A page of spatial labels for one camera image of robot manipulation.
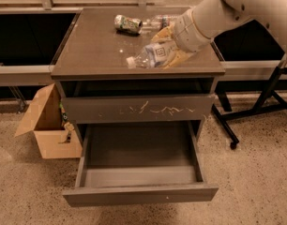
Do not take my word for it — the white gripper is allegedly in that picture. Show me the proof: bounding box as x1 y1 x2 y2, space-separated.
151 9 211 69

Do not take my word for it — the blue label plastic bottle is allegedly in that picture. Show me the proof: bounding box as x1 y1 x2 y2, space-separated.
127 41 177 68

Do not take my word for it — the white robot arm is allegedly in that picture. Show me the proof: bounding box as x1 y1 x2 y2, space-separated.
152 0 287 67

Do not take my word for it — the clear plastic water bottle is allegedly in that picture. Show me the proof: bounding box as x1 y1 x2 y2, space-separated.
143 14 178 31

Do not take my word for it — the scratched grey top drawer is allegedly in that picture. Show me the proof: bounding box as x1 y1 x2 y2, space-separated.
62 95 215 124

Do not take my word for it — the grey drawer cabinet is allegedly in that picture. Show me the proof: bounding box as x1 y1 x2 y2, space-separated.
52 7 224 139

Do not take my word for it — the open grey middle drawer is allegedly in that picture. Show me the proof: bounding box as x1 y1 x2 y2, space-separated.
63 121 218 207

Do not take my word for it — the crushed green can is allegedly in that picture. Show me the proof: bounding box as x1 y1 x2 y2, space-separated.
113 14 143 35

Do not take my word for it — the black rolling stand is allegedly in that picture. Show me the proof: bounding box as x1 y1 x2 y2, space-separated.
212 54 287 150

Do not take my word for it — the open cardboard box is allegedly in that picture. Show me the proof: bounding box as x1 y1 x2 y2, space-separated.
15 84 82 158

